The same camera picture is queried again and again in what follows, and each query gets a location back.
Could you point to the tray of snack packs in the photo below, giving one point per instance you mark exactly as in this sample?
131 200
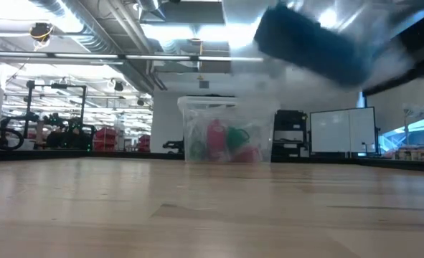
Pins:
416 154

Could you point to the pink bandage roll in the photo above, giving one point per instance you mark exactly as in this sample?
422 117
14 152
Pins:
215 139

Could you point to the black equipment cart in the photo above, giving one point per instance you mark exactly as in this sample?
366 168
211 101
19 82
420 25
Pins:
290 122

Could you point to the clear plastic storage bin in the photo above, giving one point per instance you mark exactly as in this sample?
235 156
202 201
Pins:
197 118

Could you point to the red shelf unit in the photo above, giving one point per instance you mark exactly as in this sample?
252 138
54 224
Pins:
105 138
144 143

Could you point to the long ceiling light fixture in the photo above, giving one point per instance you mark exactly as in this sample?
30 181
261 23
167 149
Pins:
89 56

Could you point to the black camera stand frame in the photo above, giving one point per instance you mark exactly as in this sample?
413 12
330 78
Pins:
30 96

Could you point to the green bandage roll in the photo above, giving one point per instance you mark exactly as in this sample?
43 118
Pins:
237 138

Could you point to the red bandage roll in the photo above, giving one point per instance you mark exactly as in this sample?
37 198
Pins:
247 155

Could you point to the white whiteboard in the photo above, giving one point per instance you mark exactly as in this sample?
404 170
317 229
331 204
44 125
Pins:
340 129

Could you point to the clear plastic bag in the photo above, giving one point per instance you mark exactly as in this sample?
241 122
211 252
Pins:
391 61

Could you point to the blue elastic bandage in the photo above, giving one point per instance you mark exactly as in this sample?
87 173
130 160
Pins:
312 46

